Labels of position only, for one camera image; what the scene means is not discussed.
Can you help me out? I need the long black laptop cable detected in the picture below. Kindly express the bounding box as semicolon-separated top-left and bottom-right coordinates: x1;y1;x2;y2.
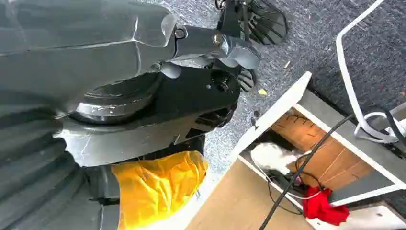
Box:
258;114;355;230

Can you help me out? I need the white cable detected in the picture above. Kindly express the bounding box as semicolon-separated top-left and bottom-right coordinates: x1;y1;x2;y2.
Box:
336;0;406;143

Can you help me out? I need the thick black cable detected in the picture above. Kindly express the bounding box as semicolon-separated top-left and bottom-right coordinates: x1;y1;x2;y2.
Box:
380;107;406;148

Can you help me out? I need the white storage rack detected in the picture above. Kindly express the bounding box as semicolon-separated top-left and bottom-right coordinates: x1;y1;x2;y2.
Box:
228;71;406;230

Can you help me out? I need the thin black wire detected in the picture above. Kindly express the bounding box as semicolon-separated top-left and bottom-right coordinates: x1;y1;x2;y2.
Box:
267;151;325;217

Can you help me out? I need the white cloth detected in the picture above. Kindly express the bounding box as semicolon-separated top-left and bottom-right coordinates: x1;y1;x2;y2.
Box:
250;142;307;175

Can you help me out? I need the red cloth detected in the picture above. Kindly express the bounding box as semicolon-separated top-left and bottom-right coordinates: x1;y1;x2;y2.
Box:
301;186;350;227

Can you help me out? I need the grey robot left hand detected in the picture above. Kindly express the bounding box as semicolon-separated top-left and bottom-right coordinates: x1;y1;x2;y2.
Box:
0;0;263;230

